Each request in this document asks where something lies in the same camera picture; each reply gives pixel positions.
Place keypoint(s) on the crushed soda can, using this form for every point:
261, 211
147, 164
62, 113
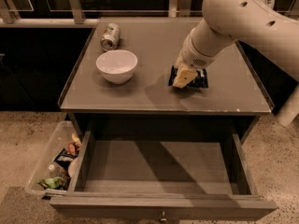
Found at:
111, 37

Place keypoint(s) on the metal drawer knob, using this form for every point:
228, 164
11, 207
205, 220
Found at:
163, 218

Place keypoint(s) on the clear plastic bottle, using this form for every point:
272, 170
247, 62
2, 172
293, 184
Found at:
57, 173

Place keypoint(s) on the dark blue snack bar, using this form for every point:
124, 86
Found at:
199, 82

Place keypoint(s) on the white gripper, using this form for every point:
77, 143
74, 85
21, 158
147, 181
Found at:
193, 57

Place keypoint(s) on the metal railing with glass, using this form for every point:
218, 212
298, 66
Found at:
83, 11

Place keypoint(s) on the clear plastic bin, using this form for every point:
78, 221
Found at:
59, 139

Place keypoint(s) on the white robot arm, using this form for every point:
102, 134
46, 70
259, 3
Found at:
224, 22

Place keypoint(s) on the white ceramic bowl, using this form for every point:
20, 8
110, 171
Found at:
117, 66

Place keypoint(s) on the open grey top drawer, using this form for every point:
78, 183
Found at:
140, 179

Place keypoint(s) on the green snack bag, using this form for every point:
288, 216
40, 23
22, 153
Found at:
53, 183

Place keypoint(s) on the grey cabinet with counter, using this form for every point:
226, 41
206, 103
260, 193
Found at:
232, 89

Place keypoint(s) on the black snack packet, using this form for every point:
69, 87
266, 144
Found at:
63, 158

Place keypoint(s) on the red orange snack packet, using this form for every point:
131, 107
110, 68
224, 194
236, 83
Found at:
74, 146

